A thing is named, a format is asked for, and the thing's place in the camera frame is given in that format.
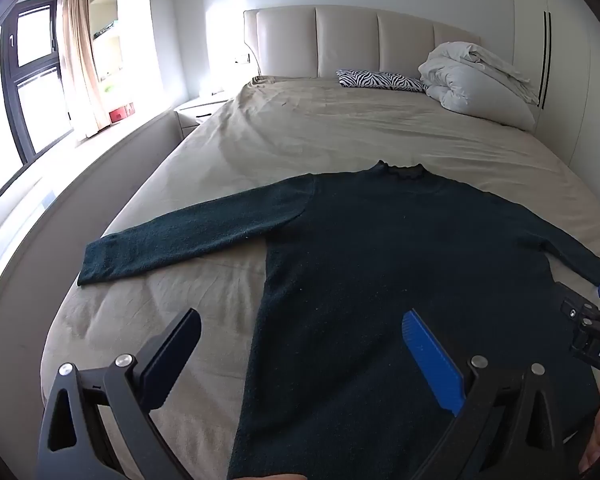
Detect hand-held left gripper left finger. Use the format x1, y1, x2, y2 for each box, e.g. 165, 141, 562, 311
37, 308, 202, 480

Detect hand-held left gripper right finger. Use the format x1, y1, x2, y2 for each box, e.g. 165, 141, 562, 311
401, 309, 566, 480

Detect dark teal knit sweater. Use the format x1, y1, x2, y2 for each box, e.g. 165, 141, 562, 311
77, 160, 600, 480

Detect white built-in wardrobe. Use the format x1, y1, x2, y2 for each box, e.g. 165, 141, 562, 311
510, 0, 600, 211

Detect red box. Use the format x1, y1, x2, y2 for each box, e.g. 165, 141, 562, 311
108, 102, 136, 124

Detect white nightstand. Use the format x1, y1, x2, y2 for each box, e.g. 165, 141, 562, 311
174, 91, 232, 139

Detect white bundled duvet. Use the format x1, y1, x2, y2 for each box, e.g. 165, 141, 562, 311
418, 41, 537, 131

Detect bed with beige sheet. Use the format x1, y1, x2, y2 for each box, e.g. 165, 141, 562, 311
40, 75, 600, 480

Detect zebra print pillow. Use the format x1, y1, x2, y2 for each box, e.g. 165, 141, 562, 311
336, 70, 427, 93

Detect beige curtain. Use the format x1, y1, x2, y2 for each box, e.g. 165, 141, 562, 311
59, 0, 109, 137

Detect dark framed window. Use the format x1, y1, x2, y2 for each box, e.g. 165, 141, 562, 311
0, 2, 77, 167

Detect cream padded headboard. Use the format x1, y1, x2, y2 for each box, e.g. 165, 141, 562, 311
243, 5, 482, 81

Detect white wall shelves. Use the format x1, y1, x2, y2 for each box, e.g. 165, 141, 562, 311
87, 0, 137, 128

